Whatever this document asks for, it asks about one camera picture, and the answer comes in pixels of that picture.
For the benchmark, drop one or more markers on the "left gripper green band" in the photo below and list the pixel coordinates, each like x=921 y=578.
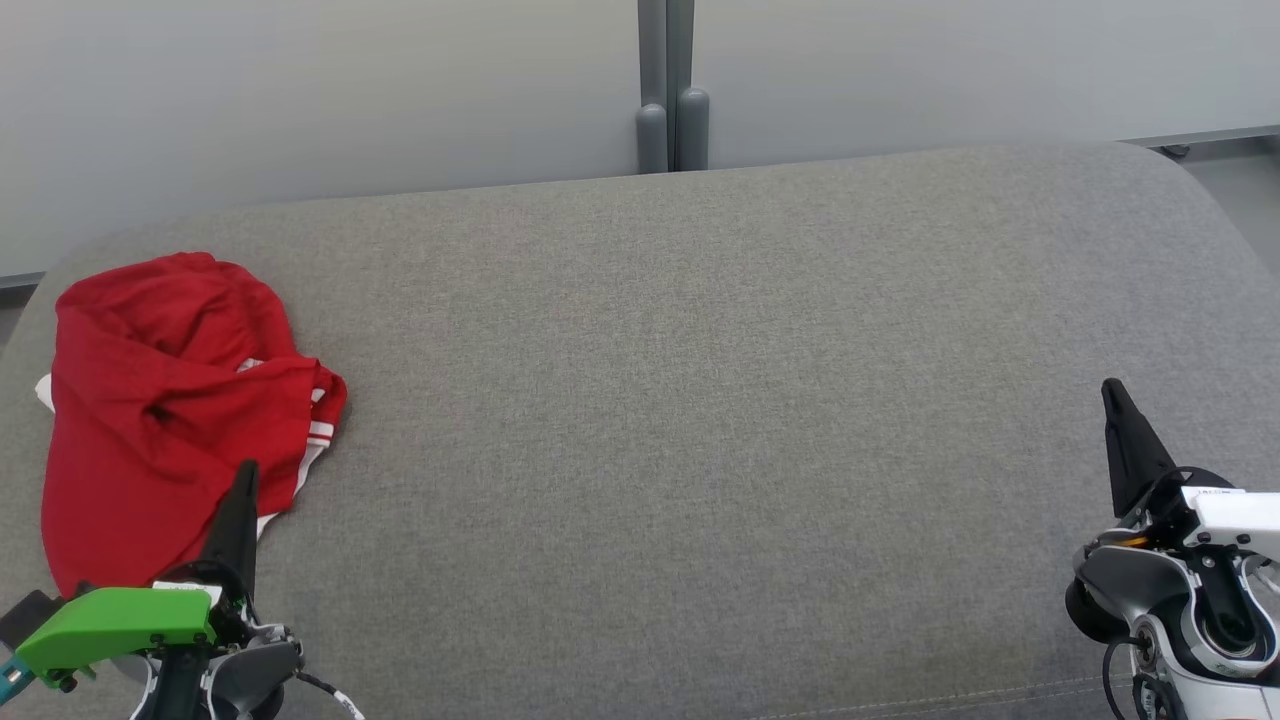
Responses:
x=120 y=620

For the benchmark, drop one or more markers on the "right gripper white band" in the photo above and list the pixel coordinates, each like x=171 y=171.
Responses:
x=1230 y=515

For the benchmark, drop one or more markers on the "red white basketball jersey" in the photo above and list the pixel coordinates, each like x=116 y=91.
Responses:
x=120 y=480

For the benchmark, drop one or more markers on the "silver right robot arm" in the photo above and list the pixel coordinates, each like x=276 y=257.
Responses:
x=1130 y=580

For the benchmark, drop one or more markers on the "dark partition foot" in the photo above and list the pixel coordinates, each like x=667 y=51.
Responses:
x=1176 y=152

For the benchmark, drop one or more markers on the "grey fabric sofa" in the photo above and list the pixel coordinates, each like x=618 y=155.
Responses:
x=700 y=400

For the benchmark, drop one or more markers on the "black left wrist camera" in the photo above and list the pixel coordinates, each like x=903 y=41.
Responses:
x=30 y=612

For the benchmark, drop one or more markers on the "teal left camera connector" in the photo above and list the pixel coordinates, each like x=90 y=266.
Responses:
x=8 y=685

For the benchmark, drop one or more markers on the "grey partition post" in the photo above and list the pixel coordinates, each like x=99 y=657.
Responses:
x=692 y=125
x=652 y=135

